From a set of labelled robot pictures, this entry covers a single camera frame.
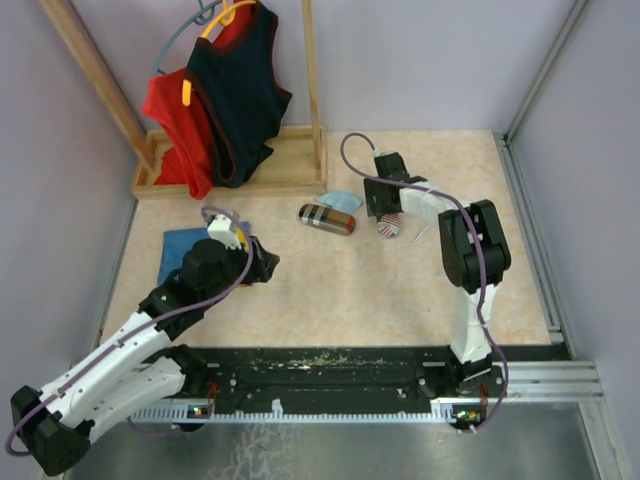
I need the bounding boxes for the light blue cloth rear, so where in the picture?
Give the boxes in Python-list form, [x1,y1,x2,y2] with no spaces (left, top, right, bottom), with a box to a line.
[315,190,363,215]

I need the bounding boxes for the blue yellow cartoon pouch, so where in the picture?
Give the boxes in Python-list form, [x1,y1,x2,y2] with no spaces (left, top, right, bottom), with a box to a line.
[157,222,250,285]

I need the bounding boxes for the white frame sunglasses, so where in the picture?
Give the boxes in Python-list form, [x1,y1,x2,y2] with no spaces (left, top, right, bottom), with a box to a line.
[413,225,432,243]

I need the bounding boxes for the purple cable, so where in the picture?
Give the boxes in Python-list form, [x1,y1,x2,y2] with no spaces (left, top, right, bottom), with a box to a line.
[339,131,511,434]
[4,204,251,459]

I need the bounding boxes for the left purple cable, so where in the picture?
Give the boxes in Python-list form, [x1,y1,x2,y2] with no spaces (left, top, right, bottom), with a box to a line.
[4,204,251,459]

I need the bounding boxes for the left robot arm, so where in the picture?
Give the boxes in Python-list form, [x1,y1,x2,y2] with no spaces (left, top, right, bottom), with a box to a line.
[8,236,280,477]

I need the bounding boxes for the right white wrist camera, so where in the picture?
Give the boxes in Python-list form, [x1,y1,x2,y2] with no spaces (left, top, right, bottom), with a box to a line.
[373,149,395,158]

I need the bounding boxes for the aluminium rail frame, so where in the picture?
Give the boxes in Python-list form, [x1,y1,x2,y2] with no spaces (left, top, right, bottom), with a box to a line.
[64,0,640,480]

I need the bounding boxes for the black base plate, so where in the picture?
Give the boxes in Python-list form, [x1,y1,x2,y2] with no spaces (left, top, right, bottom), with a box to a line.
[179,347,506,415]

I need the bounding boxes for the navy tank top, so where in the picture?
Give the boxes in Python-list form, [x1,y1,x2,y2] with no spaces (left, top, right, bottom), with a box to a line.
[184,2,292,188]

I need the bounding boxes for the wooden clothes rack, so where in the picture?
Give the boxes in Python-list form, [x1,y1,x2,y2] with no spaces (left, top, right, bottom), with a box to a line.
[40,1,327,199]

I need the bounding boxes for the grey blue hanger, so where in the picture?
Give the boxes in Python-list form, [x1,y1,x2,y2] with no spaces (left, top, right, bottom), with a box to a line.
[151,0,222,76]

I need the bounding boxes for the yellow hanger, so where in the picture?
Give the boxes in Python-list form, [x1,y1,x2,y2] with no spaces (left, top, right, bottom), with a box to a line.
[181,0,259,108]

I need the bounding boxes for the white slotted cable duct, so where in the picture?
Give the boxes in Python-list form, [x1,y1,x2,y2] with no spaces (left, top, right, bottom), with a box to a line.
[134,397,481,425]

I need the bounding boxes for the plaid glasses case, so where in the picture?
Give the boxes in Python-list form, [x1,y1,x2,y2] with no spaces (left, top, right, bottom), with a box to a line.
[298,204,357,236]

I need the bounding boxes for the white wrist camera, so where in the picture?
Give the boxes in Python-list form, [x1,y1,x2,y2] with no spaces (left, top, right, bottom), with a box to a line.
[204,210,245,250]
[373,149,395,158]

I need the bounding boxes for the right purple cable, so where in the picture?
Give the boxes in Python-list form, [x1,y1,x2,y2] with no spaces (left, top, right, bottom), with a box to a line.
[339,131,511,434]

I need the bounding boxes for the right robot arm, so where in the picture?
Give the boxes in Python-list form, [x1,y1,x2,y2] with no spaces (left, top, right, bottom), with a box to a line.
[363,152,511,396]

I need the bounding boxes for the flag newsprint glasses case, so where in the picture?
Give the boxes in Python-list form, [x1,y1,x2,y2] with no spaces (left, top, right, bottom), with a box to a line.
[376,213,401,239]

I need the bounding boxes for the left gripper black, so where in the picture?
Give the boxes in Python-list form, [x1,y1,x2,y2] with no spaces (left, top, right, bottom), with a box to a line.
[201,235,279,307]

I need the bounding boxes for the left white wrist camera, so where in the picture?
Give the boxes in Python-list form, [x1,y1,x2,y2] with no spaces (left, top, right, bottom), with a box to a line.
[204,210,245,250]

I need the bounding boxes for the red tank top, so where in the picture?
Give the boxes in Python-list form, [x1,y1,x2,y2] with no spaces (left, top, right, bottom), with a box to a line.
[140,0,261,200]

